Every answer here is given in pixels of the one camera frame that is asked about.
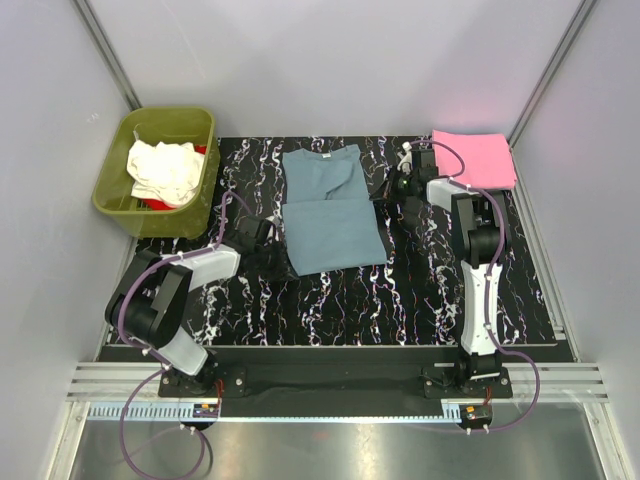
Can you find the blue-grey t shirt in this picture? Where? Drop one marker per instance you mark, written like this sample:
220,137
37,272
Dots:
328,219

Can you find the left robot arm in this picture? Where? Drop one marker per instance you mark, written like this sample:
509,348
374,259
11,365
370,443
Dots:
148,305

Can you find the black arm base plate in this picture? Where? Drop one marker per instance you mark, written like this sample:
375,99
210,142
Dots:
349,379

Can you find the red t shirt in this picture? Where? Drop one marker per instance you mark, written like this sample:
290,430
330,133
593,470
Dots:
158,205

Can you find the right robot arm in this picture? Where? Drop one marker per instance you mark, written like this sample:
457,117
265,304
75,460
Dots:
480,237

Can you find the aluminium frame post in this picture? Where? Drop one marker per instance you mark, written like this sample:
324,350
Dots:
107,52
558,57

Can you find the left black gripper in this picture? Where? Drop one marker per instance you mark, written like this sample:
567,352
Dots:
283,270

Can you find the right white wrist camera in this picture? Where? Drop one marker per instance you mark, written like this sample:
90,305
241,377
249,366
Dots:
405,164

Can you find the slotted cable duct rail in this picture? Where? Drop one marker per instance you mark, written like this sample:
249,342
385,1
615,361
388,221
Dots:
434,413

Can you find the right aluminium frame post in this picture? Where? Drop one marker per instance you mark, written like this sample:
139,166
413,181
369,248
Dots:
558,57

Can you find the olive green plastic bin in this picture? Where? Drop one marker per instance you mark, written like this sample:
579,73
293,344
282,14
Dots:
112,195

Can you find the left aluminium frame post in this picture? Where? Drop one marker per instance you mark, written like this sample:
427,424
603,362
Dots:
107,52

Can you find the white t shirt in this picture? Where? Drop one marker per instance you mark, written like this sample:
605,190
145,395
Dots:
169,173

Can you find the folded pink t shirt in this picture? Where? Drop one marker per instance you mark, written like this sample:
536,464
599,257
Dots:
487,158

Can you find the black marbled table mat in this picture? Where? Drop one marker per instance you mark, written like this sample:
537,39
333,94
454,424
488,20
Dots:
416,298

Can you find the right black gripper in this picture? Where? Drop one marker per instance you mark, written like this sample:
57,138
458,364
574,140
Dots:
386,192

